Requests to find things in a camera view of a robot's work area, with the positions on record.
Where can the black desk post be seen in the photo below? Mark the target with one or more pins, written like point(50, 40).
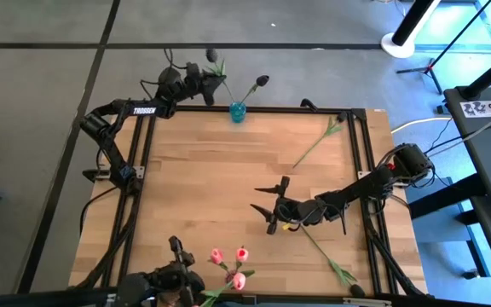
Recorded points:
point(490, 74)

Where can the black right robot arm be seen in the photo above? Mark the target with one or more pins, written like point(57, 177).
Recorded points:
point(356, 189)

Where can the green flower stem on table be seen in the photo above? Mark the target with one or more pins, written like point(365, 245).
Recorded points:
point(333, 128)

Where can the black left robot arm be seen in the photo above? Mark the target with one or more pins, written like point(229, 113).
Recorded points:
point(143, 111)

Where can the teal glass vase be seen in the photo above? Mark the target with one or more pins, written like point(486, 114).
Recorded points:
point(237, 113)

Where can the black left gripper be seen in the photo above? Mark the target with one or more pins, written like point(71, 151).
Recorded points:
point(196, 79)

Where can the black clamp mount assembly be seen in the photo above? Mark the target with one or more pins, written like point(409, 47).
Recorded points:
point(164, 279)

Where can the black curved clamp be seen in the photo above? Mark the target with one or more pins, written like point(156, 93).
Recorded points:
point(309, 103)

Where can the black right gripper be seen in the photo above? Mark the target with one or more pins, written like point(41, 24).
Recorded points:
point(298, 212)

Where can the black tripod light stand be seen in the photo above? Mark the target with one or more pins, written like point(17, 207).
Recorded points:
point(429, 68)

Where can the white printed label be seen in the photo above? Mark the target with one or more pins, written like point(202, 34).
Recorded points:
point(480, 108)

